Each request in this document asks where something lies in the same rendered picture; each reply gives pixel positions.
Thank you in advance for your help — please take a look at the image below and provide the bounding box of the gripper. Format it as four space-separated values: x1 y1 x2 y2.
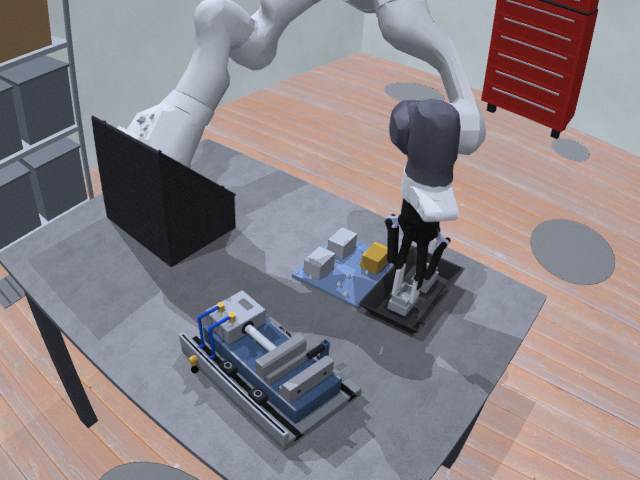
385 198 451 304

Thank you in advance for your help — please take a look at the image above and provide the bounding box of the yellow block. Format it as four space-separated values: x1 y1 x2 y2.
361 242 388 274

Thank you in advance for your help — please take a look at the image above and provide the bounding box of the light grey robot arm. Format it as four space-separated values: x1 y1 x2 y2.
117 0 486 222

